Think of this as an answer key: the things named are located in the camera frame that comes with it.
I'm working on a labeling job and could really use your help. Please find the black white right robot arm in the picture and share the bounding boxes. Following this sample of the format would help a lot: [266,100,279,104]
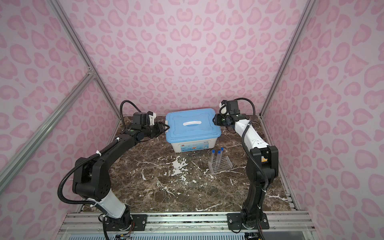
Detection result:
[213,98,279,240]

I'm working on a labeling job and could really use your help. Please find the white plastic storage bin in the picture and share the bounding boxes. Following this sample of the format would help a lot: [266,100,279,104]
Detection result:
[166,121,222,153]

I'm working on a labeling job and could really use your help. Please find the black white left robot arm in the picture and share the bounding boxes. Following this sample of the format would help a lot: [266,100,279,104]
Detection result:
[57,100,170,232]

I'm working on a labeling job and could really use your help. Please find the blue plastic bin lid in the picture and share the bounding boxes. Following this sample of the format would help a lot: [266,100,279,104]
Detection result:
[166,108,222,144]

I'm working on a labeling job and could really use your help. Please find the blue capped test tube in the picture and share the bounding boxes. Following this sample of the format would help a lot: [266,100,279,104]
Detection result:
[209,150,216,169]
[215,150,222,168]
[218,147,224,164]

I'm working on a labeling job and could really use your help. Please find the clear test tube rack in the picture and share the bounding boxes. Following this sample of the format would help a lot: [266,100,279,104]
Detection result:
[208,156,233,174]

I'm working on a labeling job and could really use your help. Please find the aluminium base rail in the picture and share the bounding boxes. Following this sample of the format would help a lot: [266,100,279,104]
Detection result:
[56,211,319,240]

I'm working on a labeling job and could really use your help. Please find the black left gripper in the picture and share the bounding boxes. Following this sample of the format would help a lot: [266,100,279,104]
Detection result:
[142,121,171,139]

